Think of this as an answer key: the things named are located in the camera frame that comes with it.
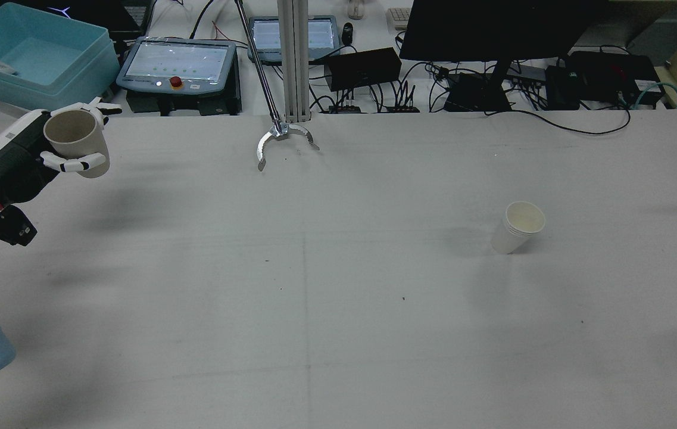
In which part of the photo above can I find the left white dexterous robot hand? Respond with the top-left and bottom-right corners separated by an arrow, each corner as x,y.
0,97 -> 123,206

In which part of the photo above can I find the black computer monitor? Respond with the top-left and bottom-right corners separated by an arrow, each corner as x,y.
399,0 -> 610,114

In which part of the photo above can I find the white paper cup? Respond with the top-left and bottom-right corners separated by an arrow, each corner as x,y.
490,201 -> 547,256

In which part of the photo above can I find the small black device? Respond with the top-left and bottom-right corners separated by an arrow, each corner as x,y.
545,64 -> 581,112

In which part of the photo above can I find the metal claw grabber tool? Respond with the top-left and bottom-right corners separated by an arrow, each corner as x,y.
234,0 -> 321,172

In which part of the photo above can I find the teal cable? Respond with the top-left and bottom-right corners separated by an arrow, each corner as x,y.
635,82 -> 677,111

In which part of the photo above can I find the black laptop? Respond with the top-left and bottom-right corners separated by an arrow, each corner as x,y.
14,0 -> 157,39

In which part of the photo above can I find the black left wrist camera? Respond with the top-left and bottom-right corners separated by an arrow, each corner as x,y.
0,204 -> 38,247

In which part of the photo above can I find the aluminium profile post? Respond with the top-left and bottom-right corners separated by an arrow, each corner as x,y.
277,0 -> 311,124

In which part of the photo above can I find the teal plastic bin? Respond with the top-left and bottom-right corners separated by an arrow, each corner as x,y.
0,2 -> 120,112

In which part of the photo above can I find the beige paper cup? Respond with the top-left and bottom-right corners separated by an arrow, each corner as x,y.
43,109 -> 111,179

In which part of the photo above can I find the long black table cable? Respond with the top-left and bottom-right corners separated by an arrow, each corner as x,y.
484,104 -> 632,136

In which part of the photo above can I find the small grey teach pendant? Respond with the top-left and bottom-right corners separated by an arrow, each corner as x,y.
248,15 -> 341,64

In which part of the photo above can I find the beige keyboard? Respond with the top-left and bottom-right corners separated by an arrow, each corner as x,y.
387,7 -> 412,32

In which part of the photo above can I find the large grey teach pendant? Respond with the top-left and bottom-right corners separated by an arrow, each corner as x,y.
116,37 -> 238,96

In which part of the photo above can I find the black rectangular electronics box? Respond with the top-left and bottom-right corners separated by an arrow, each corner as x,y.
323,46 -> 403,92

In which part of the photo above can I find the wide black equipment box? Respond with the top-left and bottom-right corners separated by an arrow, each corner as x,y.
566,51 -> 665,109

